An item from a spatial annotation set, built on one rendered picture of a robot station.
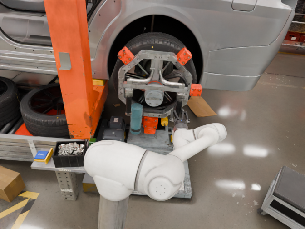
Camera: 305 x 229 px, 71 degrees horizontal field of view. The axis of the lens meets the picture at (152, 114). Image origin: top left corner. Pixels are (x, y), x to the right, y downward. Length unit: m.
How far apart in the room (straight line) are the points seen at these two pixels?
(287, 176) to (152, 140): 1.16
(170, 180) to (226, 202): 1.52
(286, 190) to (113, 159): 1.54
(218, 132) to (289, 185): 0.99
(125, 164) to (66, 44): 0.84
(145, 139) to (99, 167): 1.42
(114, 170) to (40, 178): 1.57
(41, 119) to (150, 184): 1.48
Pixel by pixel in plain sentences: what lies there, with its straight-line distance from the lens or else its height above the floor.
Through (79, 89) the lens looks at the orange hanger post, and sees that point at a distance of 1.41.
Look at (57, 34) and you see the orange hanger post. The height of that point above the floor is 1.28.
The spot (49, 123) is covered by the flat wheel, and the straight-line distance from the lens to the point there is 1.94.
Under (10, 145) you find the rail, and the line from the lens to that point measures 2.12.
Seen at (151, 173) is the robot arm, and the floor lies 1.18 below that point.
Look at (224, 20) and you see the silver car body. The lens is 1.78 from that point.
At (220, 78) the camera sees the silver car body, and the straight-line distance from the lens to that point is 1.95.
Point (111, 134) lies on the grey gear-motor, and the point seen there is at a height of 0.41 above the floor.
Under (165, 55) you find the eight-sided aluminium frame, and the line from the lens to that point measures 1.51.
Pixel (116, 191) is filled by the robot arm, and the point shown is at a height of 1.07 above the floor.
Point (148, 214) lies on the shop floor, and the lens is 1.89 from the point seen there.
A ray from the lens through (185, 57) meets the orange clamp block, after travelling 1.53.
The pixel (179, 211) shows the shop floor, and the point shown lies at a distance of 1.94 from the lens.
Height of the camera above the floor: 1.67
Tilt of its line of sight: 37 degrees down
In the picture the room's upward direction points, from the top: 6 degrees clockwise
